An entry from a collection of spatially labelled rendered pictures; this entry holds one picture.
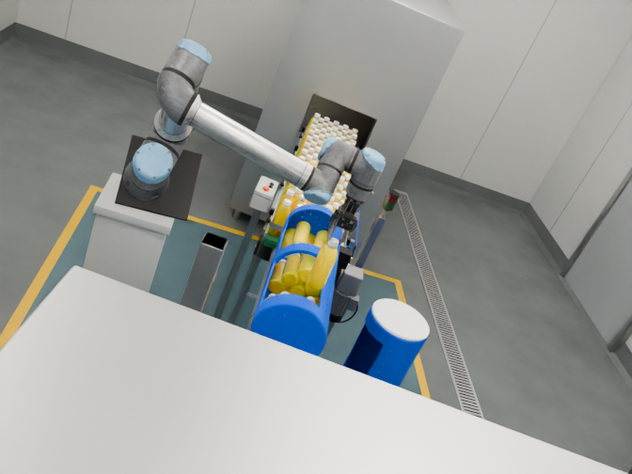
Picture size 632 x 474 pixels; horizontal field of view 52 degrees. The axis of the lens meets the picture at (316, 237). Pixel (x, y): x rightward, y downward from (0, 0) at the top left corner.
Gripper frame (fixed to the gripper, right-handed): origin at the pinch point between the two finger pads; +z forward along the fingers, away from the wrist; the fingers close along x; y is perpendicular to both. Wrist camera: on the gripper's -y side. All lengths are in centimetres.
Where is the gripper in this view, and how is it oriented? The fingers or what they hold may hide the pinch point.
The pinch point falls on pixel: (335, 238)
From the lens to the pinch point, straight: 240.7
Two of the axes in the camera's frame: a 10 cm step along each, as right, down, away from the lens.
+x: 9.3, 3.7, 0.8
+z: -3.6, 8.0, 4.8
